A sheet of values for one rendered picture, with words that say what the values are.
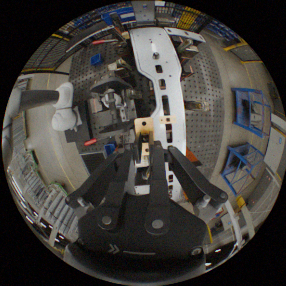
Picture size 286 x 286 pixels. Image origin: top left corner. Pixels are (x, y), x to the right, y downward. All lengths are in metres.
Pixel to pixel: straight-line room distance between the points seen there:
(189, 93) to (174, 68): 0.37
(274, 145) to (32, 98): 8.45
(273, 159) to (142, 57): 8.12
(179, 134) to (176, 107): 0.14
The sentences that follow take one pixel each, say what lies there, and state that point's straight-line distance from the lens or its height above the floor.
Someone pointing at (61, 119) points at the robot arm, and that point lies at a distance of 0.77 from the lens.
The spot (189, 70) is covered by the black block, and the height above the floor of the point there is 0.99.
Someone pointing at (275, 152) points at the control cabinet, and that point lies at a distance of 7.96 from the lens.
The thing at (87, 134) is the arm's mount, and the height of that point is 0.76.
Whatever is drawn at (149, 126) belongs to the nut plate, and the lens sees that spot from 0.20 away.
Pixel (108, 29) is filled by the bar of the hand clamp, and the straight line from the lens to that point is 0.45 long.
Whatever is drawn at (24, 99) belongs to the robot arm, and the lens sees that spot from 0.54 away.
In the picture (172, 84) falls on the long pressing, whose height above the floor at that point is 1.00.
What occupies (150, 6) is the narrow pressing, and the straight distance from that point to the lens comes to 0.70.
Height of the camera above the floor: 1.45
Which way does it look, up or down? 68 degrees down
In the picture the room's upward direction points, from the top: 175 degrees counter-clockwise
